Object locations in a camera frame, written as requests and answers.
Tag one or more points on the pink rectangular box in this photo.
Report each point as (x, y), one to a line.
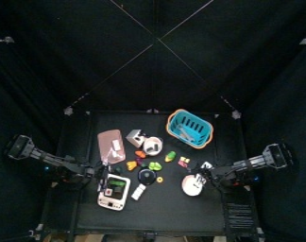
(111, 146)

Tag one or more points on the yellow orange toy food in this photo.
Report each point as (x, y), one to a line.
(131, 165)

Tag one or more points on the white toy box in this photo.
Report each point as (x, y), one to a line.
(135, 137)

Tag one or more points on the green toy piece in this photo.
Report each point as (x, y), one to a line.
(116, 182)

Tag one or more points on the pink yellow toy food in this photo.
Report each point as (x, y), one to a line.
(183, 162)

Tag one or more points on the white toy stove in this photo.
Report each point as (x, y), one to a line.
(112, 198)

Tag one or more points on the silver utensil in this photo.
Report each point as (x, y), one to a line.
(185, 132)

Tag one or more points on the purple toy food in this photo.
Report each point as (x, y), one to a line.
(139, 161)

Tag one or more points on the white plate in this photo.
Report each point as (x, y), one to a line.
(189, 187)

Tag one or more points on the blue basket with orange rim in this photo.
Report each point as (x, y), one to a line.
(189, 128)

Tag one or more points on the green toy vegetable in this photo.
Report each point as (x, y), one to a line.
(155, 166)

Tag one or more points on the yellow green toy corn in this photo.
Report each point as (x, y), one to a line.
(169, 156)

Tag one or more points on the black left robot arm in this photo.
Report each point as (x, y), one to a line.
(37, 154)

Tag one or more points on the white bowl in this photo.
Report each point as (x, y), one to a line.
(149, 146)

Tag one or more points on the small white toy piece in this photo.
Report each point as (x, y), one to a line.
(116, 145)

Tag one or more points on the small red toy piece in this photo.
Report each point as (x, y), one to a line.
(108, 192)

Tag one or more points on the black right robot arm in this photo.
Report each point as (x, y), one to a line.
(252, 162)

